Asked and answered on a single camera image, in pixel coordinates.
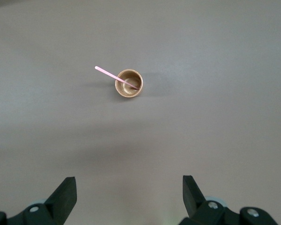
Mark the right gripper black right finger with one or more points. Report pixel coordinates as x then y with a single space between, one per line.
194 201

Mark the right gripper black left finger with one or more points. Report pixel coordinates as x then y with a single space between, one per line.
58 204

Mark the orange cylindrical cup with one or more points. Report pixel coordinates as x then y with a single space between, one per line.
131 77

